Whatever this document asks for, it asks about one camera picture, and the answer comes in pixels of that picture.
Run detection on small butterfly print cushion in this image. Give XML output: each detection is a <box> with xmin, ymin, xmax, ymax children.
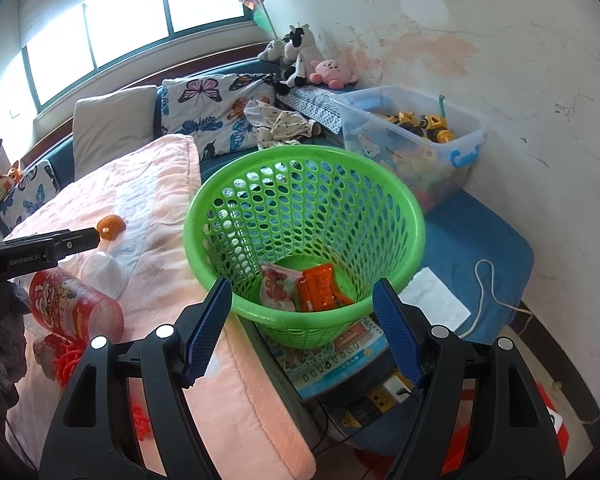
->
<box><xmin>0</xmin><ymin>159</ymin><xmax>61</xmax><ymax>235</ymax></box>

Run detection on clear plastic bottle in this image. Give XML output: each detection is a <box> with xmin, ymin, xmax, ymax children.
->
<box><xmin>80</xmin><ymin>251</ymin><xmax>127</xmax><ymax>297</ymax></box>

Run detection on orange snack packet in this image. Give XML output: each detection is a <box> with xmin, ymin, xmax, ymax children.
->
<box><xmin>296</xmin><ymin>265</ymin><xmax>355</xmax><ymax>313</ymax></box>

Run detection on cow plush toy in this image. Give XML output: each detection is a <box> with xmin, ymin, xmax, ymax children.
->
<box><xmin>275</xmin><ymin>23</ymin><xmax>326</xmax><ymax>95</ymax></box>

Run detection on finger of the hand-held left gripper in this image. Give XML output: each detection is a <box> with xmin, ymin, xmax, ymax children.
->
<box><xmin>10</xmin><ymin>227</ymin><xmax>102</xmax><ymax>265</ymax></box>

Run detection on small orange fox toy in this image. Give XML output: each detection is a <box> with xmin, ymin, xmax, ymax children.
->
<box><xmin>0</xmin><ymin>161</ymin><xmax>25</xmax><ymax>196</ymax></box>

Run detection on pink blanket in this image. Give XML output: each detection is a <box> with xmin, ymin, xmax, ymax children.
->
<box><xmin>2</xmin><ymin>134</ymin><xmax>317</xmax><ymax>480</ymax></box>

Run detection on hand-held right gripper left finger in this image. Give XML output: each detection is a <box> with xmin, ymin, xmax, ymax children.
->
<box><xmin>39</xmin><ymin>276</ymin><xmax>233</xmax><ymax>480</ymax></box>

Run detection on folded patterned cloth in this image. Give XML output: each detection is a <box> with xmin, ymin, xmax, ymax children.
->
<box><xmin>276</xmin><ymin>84</ymin><xmax>361</xmax><ymax>136</ymax></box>

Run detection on white paper sheet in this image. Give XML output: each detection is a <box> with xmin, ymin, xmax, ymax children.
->
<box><xmin>402</xmin><ymin>266</ymin><xmax>472</xmax><ymax>339</ymax></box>

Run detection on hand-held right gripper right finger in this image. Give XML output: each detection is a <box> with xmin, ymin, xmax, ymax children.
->
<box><xmin>371</xmin><ymin>277</ymin><xmax>566</xmax><ymax>480</ymax></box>

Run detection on yellow power strip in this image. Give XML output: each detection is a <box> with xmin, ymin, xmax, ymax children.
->
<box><xmin>347</xmin><ymin>375</ymin><xmax>413</xmax><ymax>428</ymax></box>

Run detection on clear plastic storage box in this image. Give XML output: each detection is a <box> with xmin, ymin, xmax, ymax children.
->
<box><xmin>332</xmin><ymin>85</ymin><xmax>488</xmax><ymax>213</ymax></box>

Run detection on pink plush toy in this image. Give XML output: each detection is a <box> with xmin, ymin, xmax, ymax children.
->
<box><xmin>307</xmin><ymin>59</ymin><xmax>359</xmax><ymax>90</ymax></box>

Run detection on large butterfly print cushion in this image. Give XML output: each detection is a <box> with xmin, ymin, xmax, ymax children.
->
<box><xmin>160</xmin><ymin>73</ymin><xmax>277</xmax><ymax>162</ymax></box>

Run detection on white cord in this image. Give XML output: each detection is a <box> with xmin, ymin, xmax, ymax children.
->
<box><xmin>460</xmin><ymin>259</ymin><xmax>600</xmax><ymax>423</ymax></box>

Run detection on window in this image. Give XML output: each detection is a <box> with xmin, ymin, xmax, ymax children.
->
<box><xmin>0</xmin><ymin>0</ymin><xmax>248</xmax><ymax>111</ymax></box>

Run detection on orange spiky plastic toy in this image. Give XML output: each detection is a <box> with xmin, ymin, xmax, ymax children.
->
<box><xmin>55</xmin><ymin>345</ymin><xmax>83</xmax><ymax>390</ymax></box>

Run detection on red snack canister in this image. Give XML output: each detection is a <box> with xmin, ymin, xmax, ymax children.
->
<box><xmin>28</xmin><ymin>266</ymin><xmax>125</xmax><ymax>347</ymax></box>

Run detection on person's left hand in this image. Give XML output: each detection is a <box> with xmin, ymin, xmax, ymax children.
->
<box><xmin>0</xmin><ymin>285</ymin><xmax>31</xmax><ymax>408</ymax></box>

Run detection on yellow toy truck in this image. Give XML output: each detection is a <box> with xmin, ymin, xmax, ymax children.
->
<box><xmin>386</xmin><ymin>110</ymin><xmax>456</xmax><ymax>146</ymax></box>

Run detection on white pillow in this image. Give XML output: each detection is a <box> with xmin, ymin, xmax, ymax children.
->
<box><xmin>73</xmin><ymin>86</ymin><xmax>159</xmax><ymax>181</ymax></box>

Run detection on grey plush toy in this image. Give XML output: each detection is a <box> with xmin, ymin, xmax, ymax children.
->
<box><xmin>258</xmin><ymin>39</ymin><xmax>288</xmax><ymax>63</ymax></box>

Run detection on green plastic basket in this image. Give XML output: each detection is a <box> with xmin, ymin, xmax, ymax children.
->
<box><xmin>183</xmin><ymin>145</ymin><xmax>427</xmax><ymax>350</ymax></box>

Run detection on blue sofa bed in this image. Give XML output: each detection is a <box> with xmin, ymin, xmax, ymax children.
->
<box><xmin>0</xmin><ymin>57</ymin><xmax>535</xmax><ymax>456</ymax></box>

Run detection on pink snack packet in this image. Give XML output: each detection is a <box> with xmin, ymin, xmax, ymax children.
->
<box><xmin>260</xmin><ymin>262</ymin><xmax>301</xmax><ymax>311</ymax></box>

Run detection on crumpled patterned clothes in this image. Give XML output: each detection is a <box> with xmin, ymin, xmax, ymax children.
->
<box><xmin>244</xmin><ymin>100</ymin><xmax>322</xmax><ymax>150</ymax></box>

